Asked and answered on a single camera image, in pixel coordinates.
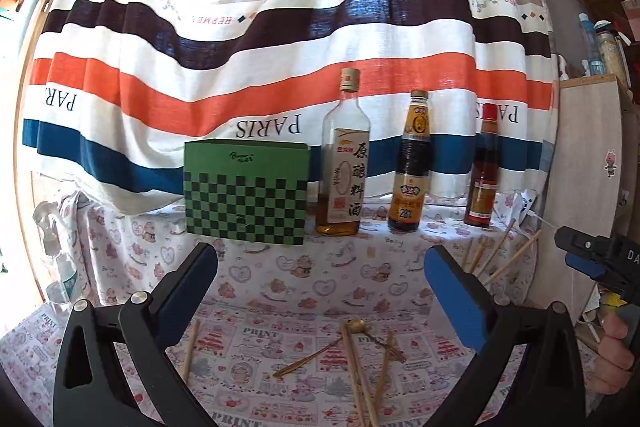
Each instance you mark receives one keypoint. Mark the translucent plastic cup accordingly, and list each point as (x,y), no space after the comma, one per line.
(510,287)

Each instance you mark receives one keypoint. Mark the wooden window frame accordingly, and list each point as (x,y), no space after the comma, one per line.
(26,72)

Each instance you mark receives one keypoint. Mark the dark sauce bottle yellow label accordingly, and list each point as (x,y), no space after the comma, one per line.
(411,172)

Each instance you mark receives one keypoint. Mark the red print tablecloth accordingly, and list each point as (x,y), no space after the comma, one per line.
(260,357)

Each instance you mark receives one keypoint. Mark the white charger plug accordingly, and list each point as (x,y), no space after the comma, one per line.
(529,203)

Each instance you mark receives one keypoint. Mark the red-capped dark bottle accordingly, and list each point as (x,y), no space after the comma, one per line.
(482,187)

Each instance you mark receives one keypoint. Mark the wooden cabinet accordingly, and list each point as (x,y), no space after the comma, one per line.
(585,157)

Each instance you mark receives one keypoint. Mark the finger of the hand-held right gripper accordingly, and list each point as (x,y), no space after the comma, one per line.
(582,241)
(592,269)

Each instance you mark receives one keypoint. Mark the clear plastic bottle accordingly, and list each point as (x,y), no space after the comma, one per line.
(611,49)

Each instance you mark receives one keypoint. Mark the person's right hand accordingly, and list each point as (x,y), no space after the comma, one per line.
(617,357)

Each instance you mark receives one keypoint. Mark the blue-capped plastic bottle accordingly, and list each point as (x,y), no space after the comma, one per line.
(592,47)

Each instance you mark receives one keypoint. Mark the bear print white cloth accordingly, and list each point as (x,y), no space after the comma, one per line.
(300,272)

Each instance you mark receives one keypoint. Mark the striped curtain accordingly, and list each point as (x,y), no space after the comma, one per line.
(250,57)

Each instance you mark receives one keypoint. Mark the pink pig sticker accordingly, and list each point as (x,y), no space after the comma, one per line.
(610,163)

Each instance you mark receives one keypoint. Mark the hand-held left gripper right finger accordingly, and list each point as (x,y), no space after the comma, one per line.
(457,302)

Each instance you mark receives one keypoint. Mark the clear spray bottle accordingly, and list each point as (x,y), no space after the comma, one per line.
(57,267)

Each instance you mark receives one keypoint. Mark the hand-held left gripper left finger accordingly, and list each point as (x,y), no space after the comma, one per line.
(187,297)

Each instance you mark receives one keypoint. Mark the orange plastic object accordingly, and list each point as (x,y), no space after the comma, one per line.
(11,1)

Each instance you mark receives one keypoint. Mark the clear cooking wine bottle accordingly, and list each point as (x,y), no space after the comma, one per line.
(345,177)

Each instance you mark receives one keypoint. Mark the pile of wooden chopsticks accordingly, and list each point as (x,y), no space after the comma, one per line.
(357,372)

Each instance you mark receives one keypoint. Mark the green checkered box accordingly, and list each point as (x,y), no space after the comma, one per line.
(245,192)

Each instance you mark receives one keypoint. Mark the gold spoon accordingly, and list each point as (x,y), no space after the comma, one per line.
(356,326)

